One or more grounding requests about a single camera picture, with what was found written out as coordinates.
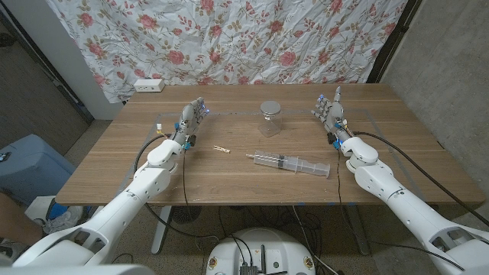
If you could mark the clear plastic syringe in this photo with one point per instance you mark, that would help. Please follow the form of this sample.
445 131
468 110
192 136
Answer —
290 163

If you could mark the black round fan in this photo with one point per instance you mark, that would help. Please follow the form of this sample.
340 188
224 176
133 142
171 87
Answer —
186 214

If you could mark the blue plastic bin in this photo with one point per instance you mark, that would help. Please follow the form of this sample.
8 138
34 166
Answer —
30 168

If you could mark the person leg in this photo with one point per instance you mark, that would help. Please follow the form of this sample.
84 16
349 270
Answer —
17 221

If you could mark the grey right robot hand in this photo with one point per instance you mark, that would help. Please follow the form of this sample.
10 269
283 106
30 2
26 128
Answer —
334 116

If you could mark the white table leg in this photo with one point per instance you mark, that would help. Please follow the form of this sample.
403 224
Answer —
160 229
359 233

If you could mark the grey sneaker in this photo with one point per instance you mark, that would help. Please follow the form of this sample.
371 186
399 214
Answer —
65 221

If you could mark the floral backdrop cloth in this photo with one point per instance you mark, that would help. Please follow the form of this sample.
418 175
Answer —
229 38

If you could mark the grey metal jar lid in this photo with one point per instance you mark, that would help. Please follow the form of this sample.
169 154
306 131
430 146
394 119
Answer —
270 107

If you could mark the clear plastic jar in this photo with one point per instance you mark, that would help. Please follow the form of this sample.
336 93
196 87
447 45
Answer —
270 125

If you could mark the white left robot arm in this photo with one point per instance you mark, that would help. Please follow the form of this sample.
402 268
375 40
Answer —
114 214

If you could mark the white power strip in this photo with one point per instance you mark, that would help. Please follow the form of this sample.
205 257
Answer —
149 85

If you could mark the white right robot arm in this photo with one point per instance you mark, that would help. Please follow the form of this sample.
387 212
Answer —
401 206

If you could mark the black backdrop stand pole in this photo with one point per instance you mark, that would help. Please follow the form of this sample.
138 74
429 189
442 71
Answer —
393 38

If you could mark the grey tape outline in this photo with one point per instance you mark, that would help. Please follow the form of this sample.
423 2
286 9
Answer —
237 113

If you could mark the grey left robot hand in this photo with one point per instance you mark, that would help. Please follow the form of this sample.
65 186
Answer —
188 120

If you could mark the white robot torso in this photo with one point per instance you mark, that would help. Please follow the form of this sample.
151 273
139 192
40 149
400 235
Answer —
263 252

